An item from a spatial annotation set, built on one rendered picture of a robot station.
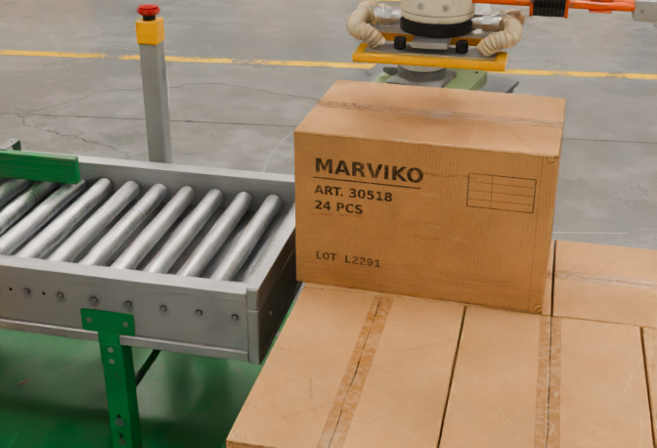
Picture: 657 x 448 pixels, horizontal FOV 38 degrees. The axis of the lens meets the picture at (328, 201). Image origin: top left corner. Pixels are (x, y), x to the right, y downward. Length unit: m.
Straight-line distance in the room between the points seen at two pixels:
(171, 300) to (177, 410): 0.63
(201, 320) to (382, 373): 0.50
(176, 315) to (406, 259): 0.57
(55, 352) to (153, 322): 0.88
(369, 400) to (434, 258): 0.44
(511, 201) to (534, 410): 0.48
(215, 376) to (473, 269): 1.05
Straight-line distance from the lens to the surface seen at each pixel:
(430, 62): 2.14
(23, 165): 3.04
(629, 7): 2.22
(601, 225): 4.04
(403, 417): 1.94
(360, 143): 2.18
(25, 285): 2.49
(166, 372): 3.04
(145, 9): 2.98
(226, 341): 2.33
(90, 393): 3.00
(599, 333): 2.27
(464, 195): 2.18
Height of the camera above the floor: 1.73
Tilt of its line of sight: 25 degrees down
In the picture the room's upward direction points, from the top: straight up
